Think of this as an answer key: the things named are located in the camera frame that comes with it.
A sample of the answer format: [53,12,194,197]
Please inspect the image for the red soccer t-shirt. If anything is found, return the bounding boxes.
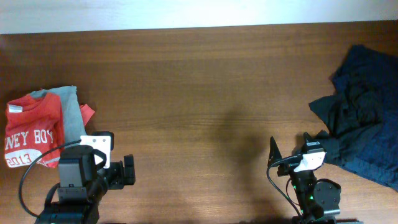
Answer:
[4,93,65,168]

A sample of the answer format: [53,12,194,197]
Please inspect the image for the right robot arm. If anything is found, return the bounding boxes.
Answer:
[266,133,341,224]

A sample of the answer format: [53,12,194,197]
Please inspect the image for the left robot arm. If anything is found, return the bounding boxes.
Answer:
[35,145,136,224]

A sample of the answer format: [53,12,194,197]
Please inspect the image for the folded red printed t-shirt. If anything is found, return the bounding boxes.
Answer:
[80,104,95,126]

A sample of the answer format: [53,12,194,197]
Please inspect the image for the folded grey t-shirt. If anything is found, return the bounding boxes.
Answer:
[30,86,86,142]

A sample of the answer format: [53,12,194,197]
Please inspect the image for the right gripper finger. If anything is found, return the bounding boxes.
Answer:
[268,136,282,164]
[303,132,314,143]

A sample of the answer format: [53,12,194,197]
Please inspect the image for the dark navy garment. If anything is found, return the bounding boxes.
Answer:
[309,45,397,190]

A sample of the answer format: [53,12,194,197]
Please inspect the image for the left black cable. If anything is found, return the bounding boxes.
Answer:
[17,139,82,218]

